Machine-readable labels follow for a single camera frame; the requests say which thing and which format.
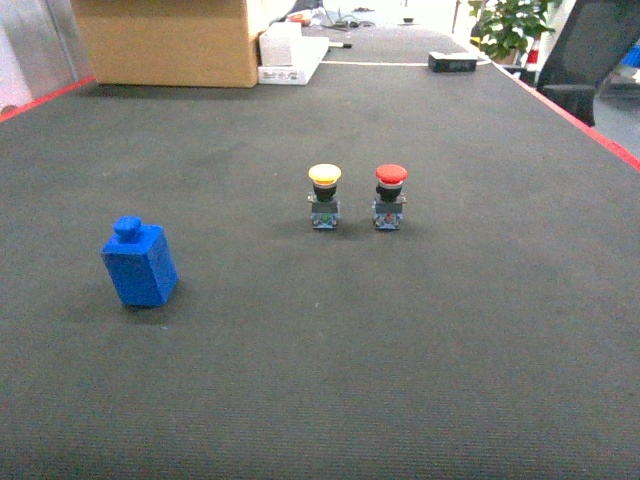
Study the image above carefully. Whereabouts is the yellow mushroom push button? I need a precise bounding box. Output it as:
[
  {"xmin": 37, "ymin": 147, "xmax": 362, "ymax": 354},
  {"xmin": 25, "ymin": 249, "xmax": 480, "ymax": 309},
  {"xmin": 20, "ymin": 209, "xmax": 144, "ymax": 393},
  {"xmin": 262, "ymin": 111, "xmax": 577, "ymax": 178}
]
[{"xmin": 308, "ymin": 163, "xmax": 342, "ymax": 230}]

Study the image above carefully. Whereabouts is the red mushroom push button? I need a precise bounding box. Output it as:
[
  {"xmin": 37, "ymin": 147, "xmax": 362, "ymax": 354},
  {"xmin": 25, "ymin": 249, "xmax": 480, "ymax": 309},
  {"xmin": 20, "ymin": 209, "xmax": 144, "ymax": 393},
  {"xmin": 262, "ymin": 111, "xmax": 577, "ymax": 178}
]
[{"xmin": 372, "ymin": 163, "xmax": 409, "ymax": 231}]

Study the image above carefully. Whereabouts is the flat white box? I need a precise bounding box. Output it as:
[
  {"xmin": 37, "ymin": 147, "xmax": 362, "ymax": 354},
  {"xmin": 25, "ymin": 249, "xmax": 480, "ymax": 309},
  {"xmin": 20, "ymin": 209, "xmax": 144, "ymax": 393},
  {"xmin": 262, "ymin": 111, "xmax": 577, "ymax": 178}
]
[{"xmin": 258, "ymin": 37, "xmax": 329, "ymax": 86}]

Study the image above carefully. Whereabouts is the black table mat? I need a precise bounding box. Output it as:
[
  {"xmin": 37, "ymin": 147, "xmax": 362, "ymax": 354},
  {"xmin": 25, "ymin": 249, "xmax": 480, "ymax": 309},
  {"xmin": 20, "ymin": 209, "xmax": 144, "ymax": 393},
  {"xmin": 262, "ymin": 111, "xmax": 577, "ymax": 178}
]
[{"xmin": 1, "ymin": 28, "xmax": 639, "ymax": 479}]

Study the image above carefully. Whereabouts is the small white box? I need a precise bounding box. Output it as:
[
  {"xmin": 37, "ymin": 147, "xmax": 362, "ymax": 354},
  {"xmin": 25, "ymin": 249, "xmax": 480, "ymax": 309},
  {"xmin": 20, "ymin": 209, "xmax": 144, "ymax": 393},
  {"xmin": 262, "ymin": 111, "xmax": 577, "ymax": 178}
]
[{"xmin": 259, "ymin": 22, "xmax": 302, "ymax": 67}]

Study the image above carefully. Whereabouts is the black rectangular box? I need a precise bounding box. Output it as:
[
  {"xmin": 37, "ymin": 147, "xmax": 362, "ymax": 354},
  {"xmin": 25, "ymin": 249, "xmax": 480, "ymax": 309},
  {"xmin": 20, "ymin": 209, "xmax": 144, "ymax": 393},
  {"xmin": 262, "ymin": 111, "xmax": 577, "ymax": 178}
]
[{"xmin": 428, "ymin": 51, "xmax": 478, "ymax": 73}]

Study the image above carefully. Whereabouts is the large brown cardboard box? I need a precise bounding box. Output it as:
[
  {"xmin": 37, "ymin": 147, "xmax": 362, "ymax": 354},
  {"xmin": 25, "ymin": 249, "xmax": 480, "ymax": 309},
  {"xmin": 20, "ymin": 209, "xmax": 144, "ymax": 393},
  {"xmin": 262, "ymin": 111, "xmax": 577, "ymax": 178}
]
[{"xmin": 71, "ymin": 1, "xmax": 267, "ymax": 88}]

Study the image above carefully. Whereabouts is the green potted plant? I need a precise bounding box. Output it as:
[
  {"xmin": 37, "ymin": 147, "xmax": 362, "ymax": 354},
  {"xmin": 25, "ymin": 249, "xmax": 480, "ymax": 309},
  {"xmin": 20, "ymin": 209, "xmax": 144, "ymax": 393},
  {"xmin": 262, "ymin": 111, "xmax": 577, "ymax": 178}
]
[{"xmin": 468, "ymin": 0, "xmax": 554, "ymax": 61}]

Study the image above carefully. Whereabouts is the black office chair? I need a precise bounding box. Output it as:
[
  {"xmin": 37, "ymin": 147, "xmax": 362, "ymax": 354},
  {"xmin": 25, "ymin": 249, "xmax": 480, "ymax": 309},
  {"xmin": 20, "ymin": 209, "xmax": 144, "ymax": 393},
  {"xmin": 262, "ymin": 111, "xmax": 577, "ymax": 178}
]
[{"xmin": 536, "ymin": 0, "xmax": 639, "ymax": 127}]

